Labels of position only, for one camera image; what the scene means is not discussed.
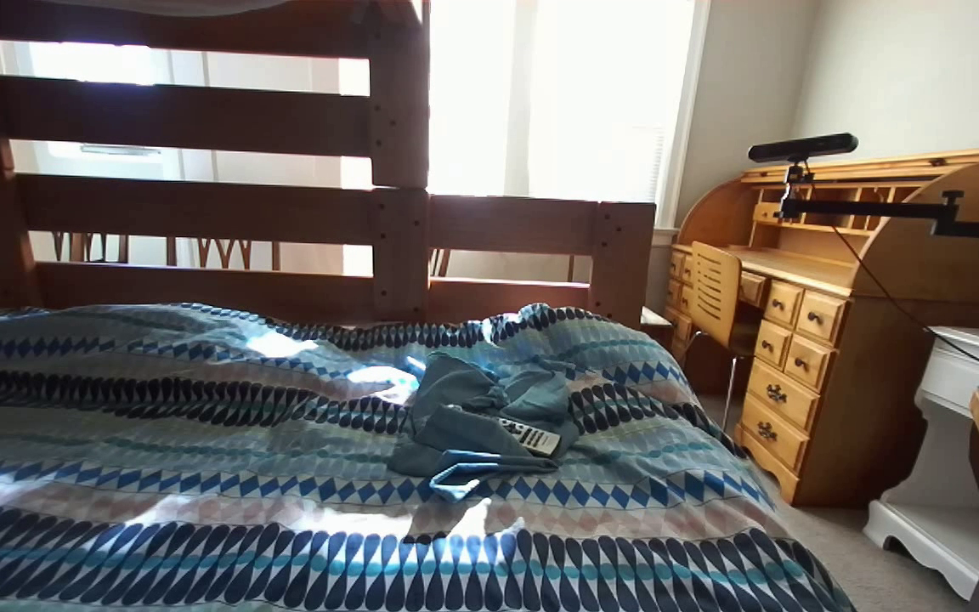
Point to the blue towel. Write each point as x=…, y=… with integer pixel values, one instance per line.
x=464, y=416

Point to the white remote control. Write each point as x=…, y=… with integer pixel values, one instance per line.
x=530, y=437

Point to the window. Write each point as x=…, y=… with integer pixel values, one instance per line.
x=557, y=93

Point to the wooden chair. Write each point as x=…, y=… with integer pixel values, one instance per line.
x=715, y=297

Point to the blue patterned bedspread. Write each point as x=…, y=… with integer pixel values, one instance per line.
x=200, y=476

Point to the wooden roll-top desk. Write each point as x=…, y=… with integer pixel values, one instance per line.
x=880, y=340

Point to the white side table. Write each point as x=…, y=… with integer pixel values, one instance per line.
x=948, y=442

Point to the wooden bunk bed frame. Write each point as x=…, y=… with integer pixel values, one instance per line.
x=200, y=204

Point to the camera on mount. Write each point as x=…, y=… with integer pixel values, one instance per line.
x=804, y=149

